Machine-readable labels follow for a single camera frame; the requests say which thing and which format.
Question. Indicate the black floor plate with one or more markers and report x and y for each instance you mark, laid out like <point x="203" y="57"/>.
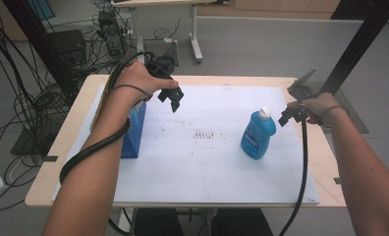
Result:
<point x="25" y="144"/>

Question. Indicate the person's right leg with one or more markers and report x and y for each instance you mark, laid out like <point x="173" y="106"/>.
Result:
<point x="241" y="223"/>

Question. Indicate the black left wrist band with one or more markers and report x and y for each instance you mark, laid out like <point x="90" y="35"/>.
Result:
<point x="130" y="86"/>

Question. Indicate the black wrist band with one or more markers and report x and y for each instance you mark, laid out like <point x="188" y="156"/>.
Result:
<point x="333" y="107"/>
<point x="130" y="86"/>

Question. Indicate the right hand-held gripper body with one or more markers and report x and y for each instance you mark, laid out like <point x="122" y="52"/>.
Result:
<point x="300" y="88"/>

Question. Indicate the white table mat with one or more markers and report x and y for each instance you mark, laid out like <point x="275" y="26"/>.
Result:
<point x="199" y="170"/>

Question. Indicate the blue bottle with white cap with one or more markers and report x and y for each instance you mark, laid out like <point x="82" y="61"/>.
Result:
<point x="256" y="137"/>

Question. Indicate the black metal post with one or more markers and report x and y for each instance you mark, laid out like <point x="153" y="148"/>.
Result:
<point x="42" y="42"/>
<point x="362" y="36"/>

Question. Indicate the blue cardboard box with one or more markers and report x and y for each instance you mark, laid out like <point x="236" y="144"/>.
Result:
<point x="133" y="137"/>

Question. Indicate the black equipment box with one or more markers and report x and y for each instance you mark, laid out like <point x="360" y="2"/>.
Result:
<point x="68" y="44"/>

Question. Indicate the person's right hand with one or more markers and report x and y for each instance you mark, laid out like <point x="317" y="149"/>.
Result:
<point x="323" y="105"/>

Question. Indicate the black right wrist band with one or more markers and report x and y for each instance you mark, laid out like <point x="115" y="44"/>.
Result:
<point x="333" y="107"/>

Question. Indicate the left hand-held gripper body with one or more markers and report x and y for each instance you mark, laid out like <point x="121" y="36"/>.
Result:
<point x="161" y="54"/>

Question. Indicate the person's left leg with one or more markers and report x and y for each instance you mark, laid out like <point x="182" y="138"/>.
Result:
<point x="158" y="223"/>

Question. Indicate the light wooden table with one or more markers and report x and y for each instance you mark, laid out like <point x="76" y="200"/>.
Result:
<point x="68" y="141"/>

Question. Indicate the teal panel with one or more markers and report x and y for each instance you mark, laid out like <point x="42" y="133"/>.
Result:
<point x="42" y="8"/>

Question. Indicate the black tape piece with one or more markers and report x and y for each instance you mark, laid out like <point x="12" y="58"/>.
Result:
<point x="50" y="158"/>
<point x="337" y="180"/>

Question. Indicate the person's leg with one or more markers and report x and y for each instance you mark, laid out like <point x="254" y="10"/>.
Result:
<point x="158" y="223"/>
<point x="241" y="223"/>

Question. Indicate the person's left hand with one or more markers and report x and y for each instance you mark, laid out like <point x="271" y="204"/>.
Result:
<point x="140" y="82"/>

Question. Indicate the black computer tower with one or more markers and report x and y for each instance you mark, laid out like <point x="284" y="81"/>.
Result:
<point x="112" y="36"/>

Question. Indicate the white desk frame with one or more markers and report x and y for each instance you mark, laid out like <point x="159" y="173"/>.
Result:
<point x="195" y="39"/>

